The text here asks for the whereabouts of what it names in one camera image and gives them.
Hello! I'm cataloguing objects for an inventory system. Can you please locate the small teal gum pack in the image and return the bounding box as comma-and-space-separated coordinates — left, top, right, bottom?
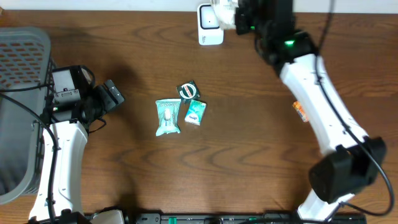
184, 100, 206, 126

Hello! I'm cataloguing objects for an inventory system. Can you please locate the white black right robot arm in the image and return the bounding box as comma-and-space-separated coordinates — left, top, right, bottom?
234, 1, 386, 223

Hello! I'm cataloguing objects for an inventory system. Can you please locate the grey plastic mesh basket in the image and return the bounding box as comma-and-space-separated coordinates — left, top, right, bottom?
1, 27, 53, 204

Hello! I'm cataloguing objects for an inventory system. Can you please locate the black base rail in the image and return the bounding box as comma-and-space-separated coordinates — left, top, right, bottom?
124, 212, 367, 224

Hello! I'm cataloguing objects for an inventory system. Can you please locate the yellow white snack bag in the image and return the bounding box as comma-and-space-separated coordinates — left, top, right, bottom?
210, 0, 239, 30

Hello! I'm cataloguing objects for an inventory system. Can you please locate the orange snack packet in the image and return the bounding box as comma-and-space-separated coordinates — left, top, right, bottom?
292, 101, 308, 123

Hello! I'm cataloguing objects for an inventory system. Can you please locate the light green candy packet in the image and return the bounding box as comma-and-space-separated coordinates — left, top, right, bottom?
155, 98, 181, 136

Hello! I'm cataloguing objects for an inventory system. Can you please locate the black round logo packet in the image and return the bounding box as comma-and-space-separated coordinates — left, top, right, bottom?
176, 80, 201, 104

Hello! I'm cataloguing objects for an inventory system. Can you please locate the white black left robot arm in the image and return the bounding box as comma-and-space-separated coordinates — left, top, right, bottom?
29, 65, 125, 223

